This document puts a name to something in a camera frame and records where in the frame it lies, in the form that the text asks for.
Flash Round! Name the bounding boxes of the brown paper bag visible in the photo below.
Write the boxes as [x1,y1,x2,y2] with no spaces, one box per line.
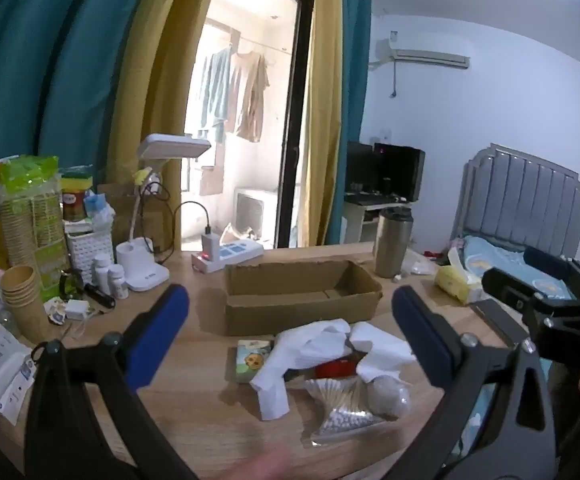
[97,183,177,257]

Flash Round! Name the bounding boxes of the tall white pill bottle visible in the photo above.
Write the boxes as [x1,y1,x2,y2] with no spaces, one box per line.
[93,254,114,296]

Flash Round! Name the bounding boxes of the hanging beige shirt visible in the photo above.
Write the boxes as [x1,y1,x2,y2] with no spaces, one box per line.
[224,51,272,144]

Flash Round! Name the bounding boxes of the brown cardboard box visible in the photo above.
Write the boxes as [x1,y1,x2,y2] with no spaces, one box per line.
[222,259,384,337]

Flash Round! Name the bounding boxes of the white power strip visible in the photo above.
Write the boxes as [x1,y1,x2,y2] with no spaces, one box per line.
[191,240,265,275]

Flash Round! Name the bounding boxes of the black charging cable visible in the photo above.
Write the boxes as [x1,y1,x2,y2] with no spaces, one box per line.
[142,182,214,266]

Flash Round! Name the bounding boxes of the small cartoon card box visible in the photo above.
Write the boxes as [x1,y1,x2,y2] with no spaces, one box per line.
[230,339,275,385]

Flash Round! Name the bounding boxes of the narrow teal curtain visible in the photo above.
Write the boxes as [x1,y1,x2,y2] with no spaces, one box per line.
[325,0,373,246]

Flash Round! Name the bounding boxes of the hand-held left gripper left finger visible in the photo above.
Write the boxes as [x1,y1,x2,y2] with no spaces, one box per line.
[24,283,206,480]

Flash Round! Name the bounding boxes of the short white pill bottle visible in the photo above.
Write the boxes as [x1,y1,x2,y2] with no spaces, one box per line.
[108,264,130,300]

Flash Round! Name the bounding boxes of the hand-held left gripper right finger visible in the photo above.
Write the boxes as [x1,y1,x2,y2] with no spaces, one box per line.
[391,285,556,480]

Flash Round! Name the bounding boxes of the black door frame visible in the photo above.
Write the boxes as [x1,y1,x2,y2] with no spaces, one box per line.
[246,0,317,250]

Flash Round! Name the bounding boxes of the black flashlight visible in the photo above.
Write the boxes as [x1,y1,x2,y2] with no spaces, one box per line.
[84,283,117,309]

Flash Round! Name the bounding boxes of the person's left hand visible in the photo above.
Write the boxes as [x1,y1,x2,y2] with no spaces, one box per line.
[219,442,297,480]

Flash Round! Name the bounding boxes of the red packet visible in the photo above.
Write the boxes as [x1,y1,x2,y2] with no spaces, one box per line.
[314,354,367,380]

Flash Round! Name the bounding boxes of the wide teal curtain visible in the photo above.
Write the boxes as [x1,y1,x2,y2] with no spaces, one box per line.
[0,0,160,281]

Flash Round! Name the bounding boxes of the narrow yellow curtain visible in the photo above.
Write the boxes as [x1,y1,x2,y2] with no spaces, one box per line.
[294,0,344,249]

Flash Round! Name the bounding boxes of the steel tumbler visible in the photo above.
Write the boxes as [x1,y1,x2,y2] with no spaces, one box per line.
[372,207,415,279]

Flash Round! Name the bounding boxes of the red can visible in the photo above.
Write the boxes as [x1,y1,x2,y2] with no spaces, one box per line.
[61,188,89,222]

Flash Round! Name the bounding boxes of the green pack of paper cups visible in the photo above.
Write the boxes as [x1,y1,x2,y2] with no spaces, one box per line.
[0,154,72,304]

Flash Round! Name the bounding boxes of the hanging blue shirt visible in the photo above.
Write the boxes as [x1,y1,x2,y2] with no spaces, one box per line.
[196,47,234,134]

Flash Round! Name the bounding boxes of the white woven basket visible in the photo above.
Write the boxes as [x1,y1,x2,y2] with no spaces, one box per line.
[65,222,116,286]

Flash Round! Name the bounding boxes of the bag of white cotton balls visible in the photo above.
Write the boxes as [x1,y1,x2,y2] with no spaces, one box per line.
[310,404,388,447]

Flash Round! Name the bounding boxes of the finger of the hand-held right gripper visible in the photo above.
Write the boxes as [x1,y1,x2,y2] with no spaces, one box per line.
[481,267,538,312]
[469,300,531,347]

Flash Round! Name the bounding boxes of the grey padded headboard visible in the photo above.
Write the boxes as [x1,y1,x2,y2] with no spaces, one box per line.
[452,143,580,262]

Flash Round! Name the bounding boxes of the wide yellow curtain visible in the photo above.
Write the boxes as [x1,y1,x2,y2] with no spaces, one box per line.
[104,0,227,262]

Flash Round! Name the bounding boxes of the patterned small pouch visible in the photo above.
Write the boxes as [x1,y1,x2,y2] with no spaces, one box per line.
[44,297,69,327]

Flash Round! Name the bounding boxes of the white cloth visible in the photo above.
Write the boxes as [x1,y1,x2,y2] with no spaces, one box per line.
[348,321,417,382]
[249,318,353,421]

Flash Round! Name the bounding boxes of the black computer monitor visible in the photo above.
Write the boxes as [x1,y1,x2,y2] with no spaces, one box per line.
[345,140,426,202]

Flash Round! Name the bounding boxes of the blue plastic bag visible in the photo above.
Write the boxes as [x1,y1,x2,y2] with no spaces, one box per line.
[83,191,117,234]

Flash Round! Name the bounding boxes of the small white adapter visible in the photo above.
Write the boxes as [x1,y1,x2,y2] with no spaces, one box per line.
[64,299,92,321]

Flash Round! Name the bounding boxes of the white air conditioner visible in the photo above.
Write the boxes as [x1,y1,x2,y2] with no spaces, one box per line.
[375,37,471,71]

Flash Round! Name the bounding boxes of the clear plastic wrapper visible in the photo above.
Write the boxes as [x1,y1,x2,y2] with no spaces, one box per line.
[399,249,439,279]

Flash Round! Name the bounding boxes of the blue bedding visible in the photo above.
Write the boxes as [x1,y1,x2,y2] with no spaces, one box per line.
[456,234,577,307]

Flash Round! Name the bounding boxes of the black wristband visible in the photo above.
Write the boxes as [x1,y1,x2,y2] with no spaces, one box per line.
[58,269,86,297]

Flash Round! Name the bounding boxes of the white plug-in charger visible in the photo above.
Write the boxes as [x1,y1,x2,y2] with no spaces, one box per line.
[200,232,220,262]

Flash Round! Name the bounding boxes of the white cabinet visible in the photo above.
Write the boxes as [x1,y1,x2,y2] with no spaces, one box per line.
[343,194,412,244]

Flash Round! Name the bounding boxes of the yellow green sponge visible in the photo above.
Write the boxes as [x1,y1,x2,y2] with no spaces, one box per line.
[59,164,95,192]

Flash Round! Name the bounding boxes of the white desk lamp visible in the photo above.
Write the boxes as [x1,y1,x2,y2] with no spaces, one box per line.
[115,133,213,293]

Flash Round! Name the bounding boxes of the yellow tissue pack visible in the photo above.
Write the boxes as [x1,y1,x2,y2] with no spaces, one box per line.
[433,247,484,306]

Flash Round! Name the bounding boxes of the stack of brown paper cups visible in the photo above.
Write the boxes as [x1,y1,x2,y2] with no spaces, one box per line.
[0,265,45,341]

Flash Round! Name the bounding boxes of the outdoor air conditioner unit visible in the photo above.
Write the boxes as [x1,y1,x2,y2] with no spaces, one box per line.
[233,187,279,241]

